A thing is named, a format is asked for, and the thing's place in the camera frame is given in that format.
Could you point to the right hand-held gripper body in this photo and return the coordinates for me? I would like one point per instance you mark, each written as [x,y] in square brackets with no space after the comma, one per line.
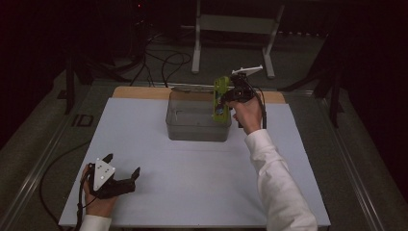
[242,93]

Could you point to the green toy phone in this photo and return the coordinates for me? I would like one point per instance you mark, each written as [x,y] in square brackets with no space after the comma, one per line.
[220,85]

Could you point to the black rectangular floor frame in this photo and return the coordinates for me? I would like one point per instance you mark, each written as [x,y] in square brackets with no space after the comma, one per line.
[83,120]

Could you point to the black tripod stand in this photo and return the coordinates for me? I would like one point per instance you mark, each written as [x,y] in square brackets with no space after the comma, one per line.
[335,96]

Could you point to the person's left hand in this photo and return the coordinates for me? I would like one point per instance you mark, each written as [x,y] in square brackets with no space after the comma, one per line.
[99,207]

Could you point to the person's right hand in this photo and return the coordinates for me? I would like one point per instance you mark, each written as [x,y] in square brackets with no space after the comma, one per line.
[248,115]

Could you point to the clear plastic box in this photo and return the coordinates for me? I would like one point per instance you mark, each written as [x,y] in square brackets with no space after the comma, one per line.
[189,123]

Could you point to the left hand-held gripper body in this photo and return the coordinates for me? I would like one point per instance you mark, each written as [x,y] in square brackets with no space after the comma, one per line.
[104,183]

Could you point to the white metal stand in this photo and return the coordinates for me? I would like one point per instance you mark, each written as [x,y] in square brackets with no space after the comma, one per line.
[235,24]

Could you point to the white table sheet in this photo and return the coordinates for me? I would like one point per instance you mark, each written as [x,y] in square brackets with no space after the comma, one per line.
[192,186]

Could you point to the black stand leg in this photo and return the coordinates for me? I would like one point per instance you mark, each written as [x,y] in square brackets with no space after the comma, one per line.
[70,86]

